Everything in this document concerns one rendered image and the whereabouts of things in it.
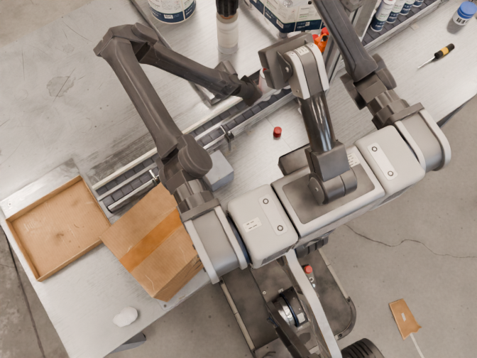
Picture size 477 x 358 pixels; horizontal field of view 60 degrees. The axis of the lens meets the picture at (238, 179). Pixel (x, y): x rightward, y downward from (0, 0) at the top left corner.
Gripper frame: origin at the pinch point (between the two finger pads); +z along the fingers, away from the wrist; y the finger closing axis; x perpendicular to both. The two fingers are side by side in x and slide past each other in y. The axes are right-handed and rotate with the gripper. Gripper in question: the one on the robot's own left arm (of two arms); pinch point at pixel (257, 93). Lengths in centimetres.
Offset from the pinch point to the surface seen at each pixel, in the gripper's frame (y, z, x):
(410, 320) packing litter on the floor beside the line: -117, 84, 35
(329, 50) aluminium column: -13.4, -15.0, -30.2
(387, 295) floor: -101, 85, 37
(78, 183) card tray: 12, -35, 66
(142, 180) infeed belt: -2, -27, 47
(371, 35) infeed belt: -3, 38, -44
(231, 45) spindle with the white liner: 23.6, 3.2, -3.5
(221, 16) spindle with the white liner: 27.3, -9.3, -10.3
